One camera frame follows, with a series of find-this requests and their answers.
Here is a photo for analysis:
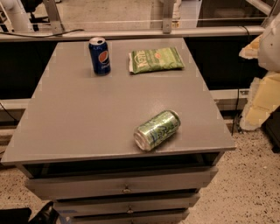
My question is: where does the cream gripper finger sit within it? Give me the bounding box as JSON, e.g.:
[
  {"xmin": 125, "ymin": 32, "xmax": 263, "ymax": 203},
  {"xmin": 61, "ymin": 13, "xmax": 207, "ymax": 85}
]
[
  {"xmin": 240, "ymin": 72, "xmax": 280, "ymax": 130},
  {"xmin": 239, "ymin": 35, "xmax": 261, "ymax": 60}
]

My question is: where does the blue pepsi can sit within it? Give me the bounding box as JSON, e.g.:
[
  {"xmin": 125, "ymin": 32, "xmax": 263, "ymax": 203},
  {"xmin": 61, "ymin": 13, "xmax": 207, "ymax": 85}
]
[{"xmin": 88, "ymin": 37, "xmax": 111, "ymax": 76}]

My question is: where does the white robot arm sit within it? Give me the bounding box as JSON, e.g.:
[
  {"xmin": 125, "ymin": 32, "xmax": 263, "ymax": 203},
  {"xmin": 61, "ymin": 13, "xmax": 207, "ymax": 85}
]
[{"xmin": 239, "ymin": 13, "xmax": 280, "ymax": 130}]

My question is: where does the green soda can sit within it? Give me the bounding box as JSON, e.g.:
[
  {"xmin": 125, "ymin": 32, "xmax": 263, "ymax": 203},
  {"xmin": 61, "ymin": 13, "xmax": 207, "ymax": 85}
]
[{"xmin": 134, "ymin": 110, "xmax": 181, "ymax": 151}]

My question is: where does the green chip bag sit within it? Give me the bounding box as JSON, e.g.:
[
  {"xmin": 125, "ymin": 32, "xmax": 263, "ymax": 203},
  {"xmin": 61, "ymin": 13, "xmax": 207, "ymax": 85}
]
[{"xmin": 129, "ymin": 47, "xmax": 185, "ymax": 74}]

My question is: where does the top grey drawer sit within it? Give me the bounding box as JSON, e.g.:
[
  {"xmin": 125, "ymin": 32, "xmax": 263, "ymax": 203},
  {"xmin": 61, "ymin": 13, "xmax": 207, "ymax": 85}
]
[{"xmin": 25, "ymin": 166, "xmax": 218, "ymax": 200}]

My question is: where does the grey drawer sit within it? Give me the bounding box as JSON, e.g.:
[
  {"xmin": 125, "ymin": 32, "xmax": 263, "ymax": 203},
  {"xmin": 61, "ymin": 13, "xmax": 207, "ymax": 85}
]
[
  {"xmin": 54, "ymin": 192, "xmax": 200, "ymax": 217},
  {"xmin": 25, "ymin": 166, "xmax": 218, "ymax": 200},
  {"xmin": 70, "ymin": 209, "xmax": 189, "ymax": 224}
]

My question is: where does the bottom grey drawer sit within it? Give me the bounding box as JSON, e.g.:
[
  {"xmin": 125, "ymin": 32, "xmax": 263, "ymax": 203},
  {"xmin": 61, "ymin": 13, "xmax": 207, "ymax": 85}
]
[{"xmin": 70, "ymin": 209, "xmax": 189, "ymax": 224}]

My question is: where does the grey drawer cabinet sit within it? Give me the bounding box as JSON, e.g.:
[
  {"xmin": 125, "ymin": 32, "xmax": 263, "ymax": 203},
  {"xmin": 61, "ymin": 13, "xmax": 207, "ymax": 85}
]
[{"xmin": 0, "ymin": 38, "xmax": 237, "ymax": 224}]

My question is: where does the middle grey drawer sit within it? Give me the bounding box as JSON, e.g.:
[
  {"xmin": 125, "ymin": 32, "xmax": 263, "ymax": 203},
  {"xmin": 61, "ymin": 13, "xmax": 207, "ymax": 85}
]
[{"xmin": 54, "ymin": 192, "xmax": 200, "ymax": 217}]

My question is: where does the black object bottom left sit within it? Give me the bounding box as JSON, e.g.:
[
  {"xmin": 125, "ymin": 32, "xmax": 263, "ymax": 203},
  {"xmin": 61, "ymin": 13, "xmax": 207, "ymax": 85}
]
[{"xmin": 0, "ymin": 201, "xmax": 59, "ymax": 224}]

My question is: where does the black cable right side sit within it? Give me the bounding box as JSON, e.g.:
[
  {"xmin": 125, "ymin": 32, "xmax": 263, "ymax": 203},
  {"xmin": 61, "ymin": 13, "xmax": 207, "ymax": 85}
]
[{"xmin": 231, "ymin": 25, "xmax": 251, "ymax": 137}]

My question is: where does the grey metal rail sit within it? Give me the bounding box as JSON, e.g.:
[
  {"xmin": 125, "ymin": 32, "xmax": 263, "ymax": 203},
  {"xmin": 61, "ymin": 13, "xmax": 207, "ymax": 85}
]
[{"xmin": 0, "ymin": 25, "xmax": 264, "ymax": 42}]

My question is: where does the metal bracket post left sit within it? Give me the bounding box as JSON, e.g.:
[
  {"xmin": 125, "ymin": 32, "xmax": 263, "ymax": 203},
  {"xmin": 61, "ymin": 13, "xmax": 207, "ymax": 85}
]
[{"xmin": 43, "ymin": 0, "xmax": 64, "ymax": 34}]

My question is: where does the black cable on rail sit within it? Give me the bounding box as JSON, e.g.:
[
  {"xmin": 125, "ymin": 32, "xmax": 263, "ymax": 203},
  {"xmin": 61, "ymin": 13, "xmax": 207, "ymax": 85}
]
[{"xmin": 0, "ymin": 28, "xmax": 86, "ymax": 39}]

